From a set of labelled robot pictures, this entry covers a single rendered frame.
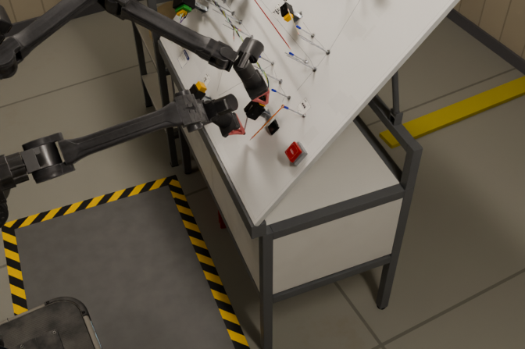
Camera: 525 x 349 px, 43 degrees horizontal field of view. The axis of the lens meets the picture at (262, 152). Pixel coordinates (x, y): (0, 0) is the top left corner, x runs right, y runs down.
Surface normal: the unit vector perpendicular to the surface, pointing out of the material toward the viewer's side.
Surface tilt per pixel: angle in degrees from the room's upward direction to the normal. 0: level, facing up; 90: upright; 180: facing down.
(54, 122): 0
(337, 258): 90
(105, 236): 0
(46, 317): 0
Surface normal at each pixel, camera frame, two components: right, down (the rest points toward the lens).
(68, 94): 0.00, -0.72
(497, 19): -0.88, 0.33
